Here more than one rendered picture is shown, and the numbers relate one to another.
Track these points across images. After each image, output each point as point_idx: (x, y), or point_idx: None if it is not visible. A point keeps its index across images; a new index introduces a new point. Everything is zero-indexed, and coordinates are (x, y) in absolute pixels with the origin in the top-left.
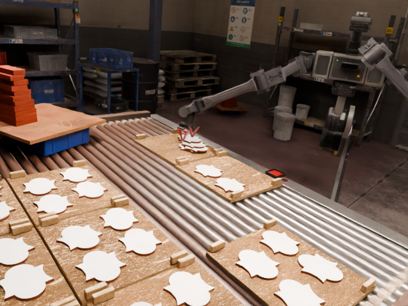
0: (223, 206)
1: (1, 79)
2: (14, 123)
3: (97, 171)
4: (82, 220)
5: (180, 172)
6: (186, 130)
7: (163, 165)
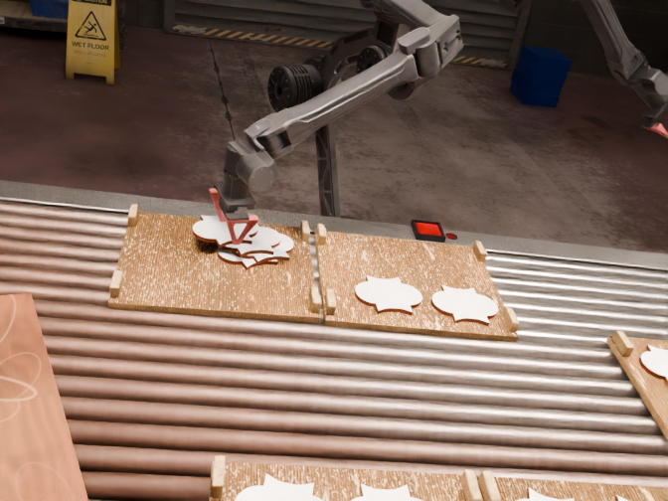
0: (510, 354)
1: None
2: None
3: (256, 459)
4: None
5: (352, 330)
6: (252, 217)
7: (286, 333)
